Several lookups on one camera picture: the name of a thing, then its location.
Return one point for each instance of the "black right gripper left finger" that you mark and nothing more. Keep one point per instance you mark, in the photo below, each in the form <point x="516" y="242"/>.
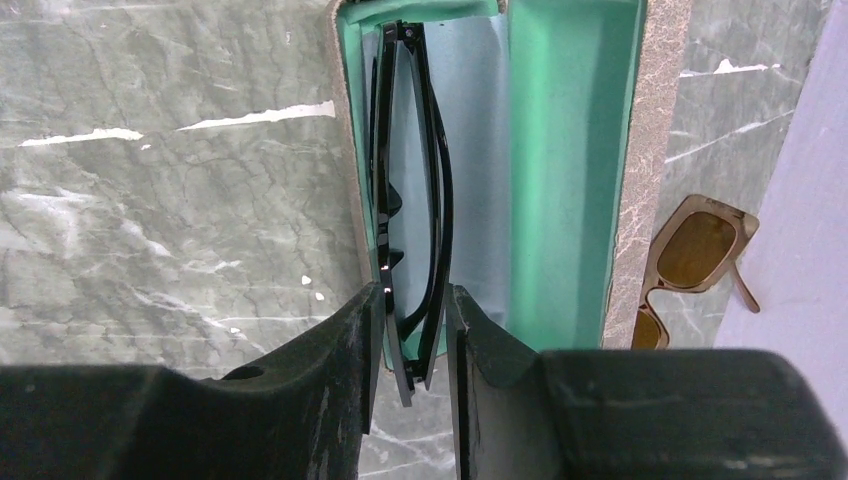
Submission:
<point x="298" y="412"/>

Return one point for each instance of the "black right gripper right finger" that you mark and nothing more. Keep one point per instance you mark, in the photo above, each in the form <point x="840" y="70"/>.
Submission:
<point x="622" y="414"/>

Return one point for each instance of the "black sunglasses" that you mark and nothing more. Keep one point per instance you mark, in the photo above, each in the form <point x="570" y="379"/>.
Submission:
<point x="411" y="195"/>

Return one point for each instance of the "green lined glasses case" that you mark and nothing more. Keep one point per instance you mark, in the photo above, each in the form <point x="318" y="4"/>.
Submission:
<point x="577" y="96"/>

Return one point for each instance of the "light blue cloth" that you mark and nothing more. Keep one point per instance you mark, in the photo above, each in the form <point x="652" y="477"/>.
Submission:
<point x="469" y="59"/>

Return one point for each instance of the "brown sunglasses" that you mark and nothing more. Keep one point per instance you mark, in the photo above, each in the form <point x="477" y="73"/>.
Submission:
<point x="696" y="247"/>

